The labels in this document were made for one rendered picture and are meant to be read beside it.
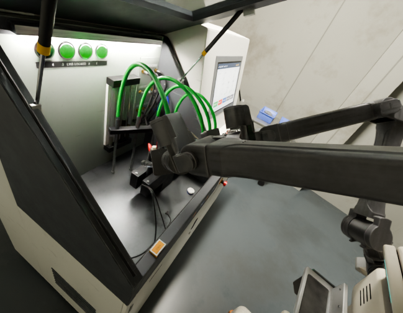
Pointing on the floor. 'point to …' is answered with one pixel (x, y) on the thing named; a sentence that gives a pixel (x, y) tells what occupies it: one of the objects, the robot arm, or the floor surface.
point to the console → (207, 69)
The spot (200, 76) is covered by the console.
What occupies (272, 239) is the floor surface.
